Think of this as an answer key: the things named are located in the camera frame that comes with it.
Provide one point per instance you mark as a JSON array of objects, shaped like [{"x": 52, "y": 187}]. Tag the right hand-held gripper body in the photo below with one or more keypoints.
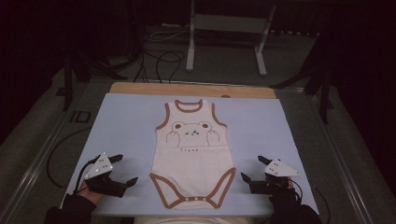
[{"x": 278, "y": 169}]

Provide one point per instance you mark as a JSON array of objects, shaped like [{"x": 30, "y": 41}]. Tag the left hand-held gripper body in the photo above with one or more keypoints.
[{"x": 99, "y": 169}]

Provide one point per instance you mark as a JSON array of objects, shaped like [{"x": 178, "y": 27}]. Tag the cream baby bodysuit brown trim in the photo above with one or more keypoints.
[{"x": 193, "y": 168}]

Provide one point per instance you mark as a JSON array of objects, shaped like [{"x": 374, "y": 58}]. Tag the person's right hand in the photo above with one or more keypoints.
[{"x": 290, "y": 183}]

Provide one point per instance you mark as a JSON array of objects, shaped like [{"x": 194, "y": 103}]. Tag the person's left hand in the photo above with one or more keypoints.
[{"x": 88, "y": 196}]

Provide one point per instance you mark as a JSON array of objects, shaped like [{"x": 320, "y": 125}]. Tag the light blue table mat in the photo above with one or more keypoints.
[{"x": 124, "y": 124}]

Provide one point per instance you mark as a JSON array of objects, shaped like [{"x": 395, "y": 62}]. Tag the black tripod stand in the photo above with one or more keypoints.
[
  {"x": 325, "y": 93},
  {"x": 67, "y": 84}
]

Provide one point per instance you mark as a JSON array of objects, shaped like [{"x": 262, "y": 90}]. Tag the white metal stand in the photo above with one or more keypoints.
[{"x": 230, "y": 23}]

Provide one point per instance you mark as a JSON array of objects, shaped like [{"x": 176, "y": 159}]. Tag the metal floor rail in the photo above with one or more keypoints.
[
  {"x": 31, "y": 174},
  {"x": 350, "y": 186}
]

